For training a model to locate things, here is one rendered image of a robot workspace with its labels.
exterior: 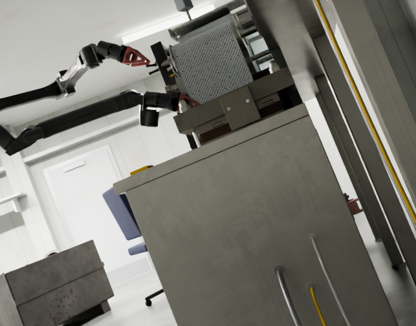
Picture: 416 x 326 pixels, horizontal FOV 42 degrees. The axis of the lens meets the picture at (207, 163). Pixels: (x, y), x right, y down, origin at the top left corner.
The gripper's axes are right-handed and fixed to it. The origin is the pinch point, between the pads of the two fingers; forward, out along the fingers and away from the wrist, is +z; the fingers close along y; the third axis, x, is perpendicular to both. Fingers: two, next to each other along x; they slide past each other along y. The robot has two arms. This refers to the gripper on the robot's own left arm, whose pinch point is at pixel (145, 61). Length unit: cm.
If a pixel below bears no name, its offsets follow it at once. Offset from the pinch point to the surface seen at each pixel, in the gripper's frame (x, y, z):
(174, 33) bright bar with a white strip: 15.6, -25.9, -0.7
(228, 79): 1.5, 7.9, 34.9
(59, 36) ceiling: 15, -352, -236
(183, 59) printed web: 3.9, 8.0, 16.8
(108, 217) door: -229, -619, -221
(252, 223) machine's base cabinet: -40, 34, 61
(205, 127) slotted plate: -16.4, 27.0, 36.1
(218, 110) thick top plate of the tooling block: -9.7, 27.8, 38.9
